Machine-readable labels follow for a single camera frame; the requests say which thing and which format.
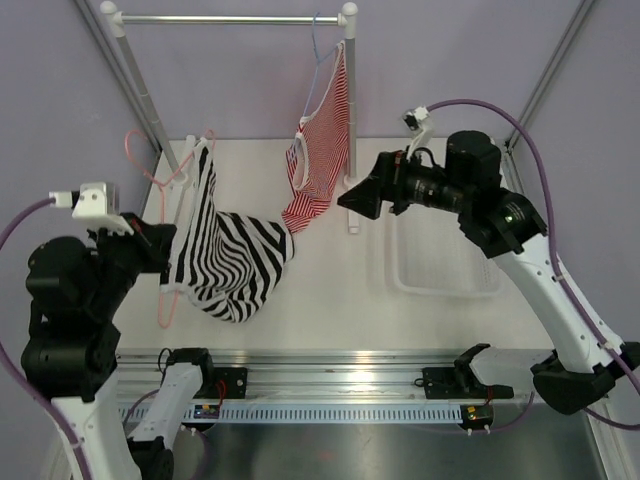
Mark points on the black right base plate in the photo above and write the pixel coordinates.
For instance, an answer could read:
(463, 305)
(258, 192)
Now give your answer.
(444, 383)

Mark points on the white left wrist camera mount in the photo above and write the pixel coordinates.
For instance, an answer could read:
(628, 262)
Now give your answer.
(94, 205)

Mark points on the black white striped tank top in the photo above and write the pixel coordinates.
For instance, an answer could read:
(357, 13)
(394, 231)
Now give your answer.
(224, 263)

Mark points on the red white striped tank top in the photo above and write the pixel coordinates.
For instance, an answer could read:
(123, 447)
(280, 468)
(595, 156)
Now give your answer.
(319, 151)

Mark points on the blue wire hanger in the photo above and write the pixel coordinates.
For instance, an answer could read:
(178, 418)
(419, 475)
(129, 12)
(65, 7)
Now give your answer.
(319, 59)

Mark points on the white and silver clothes rack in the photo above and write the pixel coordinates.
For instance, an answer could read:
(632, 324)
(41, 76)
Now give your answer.
(117, 20)

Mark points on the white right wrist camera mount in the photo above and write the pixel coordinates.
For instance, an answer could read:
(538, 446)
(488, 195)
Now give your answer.
(421, 127)

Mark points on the aluminium mounting rail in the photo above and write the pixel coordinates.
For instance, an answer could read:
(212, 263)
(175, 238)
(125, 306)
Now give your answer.
(325, 376)

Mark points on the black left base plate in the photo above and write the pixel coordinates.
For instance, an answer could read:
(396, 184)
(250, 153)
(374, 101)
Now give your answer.
(225, 383)

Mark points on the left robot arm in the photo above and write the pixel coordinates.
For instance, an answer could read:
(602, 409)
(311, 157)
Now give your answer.
(70, 358)

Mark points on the white plastic basket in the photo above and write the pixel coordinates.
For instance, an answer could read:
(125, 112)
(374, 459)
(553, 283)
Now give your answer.
(430, 256)

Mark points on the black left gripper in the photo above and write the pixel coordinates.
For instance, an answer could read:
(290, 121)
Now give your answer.
(155, 238)

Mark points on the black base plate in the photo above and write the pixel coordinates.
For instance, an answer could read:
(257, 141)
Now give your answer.
(225, 383)
(444, 383)

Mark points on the left aluminium frame post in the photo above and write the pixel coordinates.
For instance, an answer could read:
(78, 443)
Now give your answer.
(100, 36)

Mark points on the white slotted cable duct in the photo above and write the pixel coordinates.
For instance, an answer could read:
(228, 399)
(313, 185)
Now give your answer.
(323, 413)

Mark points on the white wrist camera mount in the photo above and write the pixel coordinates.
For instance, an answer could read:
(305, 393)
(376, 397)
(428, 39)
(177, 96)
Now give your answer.
(94, 205)
(421, 127)

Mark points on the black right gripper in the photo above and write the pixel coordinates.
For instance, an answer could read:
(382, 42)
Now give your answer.
(391, 185)

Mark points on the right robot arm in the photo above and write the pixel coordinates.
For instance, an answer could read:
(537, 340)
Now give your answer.
(587, 357)

